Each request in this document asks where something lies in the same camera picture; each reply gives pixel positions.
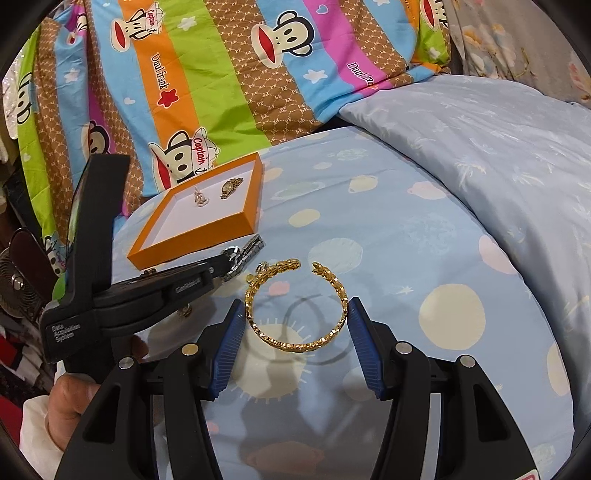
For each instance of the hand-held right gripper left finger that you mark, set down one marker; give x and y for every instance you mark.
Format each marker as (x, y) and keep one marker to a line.
(228, 344)

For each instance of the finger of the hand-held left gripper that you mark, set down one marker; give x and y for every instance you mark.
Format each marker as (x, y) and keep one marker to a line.
(152, 297)

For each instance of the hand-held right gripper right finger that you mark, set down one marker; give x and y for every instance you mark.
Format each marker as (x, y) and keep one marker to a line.
(364, 353)

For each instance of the gold hoop earring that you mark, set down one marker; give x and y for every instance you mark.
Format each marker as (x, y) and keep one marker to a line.
(185, 313)

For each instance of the orange jewelry box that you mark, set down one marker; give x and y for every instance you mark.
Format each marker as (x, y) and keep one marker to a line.
(198, 240)

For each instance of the person's left hand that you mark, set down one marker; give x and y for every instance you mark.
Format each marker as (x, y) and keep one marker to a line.
(69, 399)

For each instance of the dark brown oval object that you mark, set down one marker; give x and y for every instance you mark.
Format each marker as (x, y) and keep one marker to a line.
(25, 247)

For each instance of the small electric fan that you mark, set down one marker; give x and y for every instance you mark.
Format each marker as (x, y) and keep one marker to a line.
(18, 288)

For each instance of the pile of clothes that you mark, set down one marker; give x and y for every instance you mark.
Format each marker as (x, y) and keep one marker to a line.
(16, 344)

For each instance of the gold wrist watch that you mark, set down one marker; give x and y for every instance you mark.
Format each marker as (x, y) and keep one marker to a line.
(231, 187)

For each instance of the colourful striped cartoon blanket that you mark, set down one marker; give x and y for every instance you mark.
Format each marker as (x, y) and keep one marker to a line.
(194, 69)

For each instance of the light blue quilt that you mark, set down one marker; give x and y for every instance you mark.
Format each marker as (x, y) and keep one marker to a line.
(485, 161)

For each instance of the grey floral cloth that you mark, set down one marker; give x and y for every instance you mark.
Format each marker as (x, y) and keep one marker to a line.
(508, 37)

